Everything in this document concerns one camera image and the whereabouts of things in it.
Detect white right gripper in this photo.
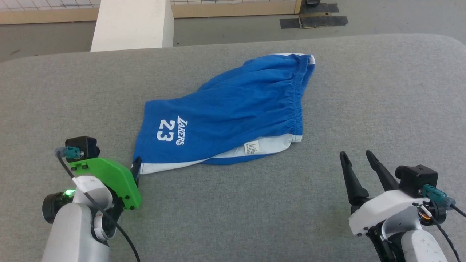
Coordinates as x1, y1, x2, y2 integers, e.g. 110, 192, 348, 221
340, 150, 427, 237

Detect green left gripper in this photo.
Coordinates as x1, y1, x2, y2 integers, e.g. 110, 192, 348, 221
67, 157, 142, 212

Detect blue and white basketball shorts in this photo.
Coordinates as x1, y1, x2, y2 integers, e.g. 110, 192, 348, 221
133, 53, 316, 175

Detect white box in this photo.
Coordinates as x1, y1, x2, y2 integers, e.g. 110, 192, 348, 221
90, 0, 174, 52

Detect black floor plate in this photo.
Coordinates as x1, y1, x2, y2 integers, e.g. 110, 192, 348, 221
280, 3, 348, 29

